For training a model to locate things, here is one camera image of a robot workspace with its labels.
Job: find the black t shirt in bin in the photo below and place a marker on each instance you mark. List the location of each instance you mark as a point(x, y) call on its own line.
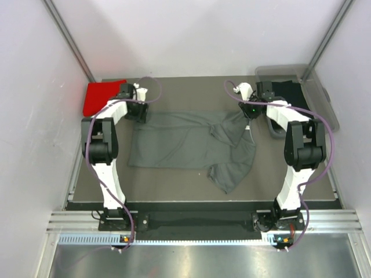
point(291, 92)

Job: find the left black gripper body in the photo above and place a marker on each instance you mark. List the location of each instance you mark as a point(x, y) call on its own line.
point(138, 111)

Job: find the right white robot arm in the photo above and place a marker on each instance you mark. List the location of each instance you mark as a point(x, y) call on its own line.
point(304, 151)

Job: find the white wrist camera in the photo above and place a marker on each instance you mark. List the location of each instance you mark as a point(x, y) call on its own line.
point(139, 93)
point(245, 90)

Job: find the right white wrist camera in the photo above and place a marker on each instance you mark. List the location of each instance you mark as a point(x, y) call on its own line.
point(245, 90)

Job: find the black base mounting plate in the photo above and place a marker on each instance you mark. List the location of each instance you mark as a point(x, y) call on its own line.
point(209, 225)

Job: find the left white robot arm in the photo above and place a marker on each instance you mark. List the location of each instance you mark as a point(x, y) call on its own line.
point(105, 105)

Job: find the clear plastic bin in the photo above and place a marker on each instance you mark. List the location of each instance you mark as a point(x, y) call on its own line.
point(314, 95)

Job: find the right aluminium frame post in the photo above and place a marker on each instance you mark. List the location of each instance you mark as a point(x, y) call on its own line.
point(335, 24)

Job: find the aluminium front rail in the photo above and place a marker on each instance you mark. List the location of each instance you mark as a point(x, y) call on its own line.
point(319, 221)

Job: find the left aluminium frame post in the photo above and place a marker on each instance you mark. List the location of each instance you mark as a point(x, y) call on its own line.
point(70, 41)

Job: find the aluminium frame post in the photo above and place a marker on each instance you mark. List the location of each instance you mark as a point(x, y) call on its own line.
point(335, 24)
point(70, 41)

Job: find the red folded t shirt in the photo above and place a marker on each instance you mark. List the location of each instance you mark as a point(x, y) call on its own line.
point(97, 95)

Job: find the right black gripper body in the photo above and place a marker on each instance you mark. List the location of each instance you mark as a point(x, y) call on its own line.
point(250, 110)

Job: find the grey t shirt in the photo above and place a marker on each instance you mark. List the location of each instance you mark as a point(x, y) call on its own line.
point(217, 141)

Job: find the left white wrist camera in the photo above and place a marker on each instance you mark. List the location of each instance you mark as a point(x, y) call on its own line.
point(139, 93)

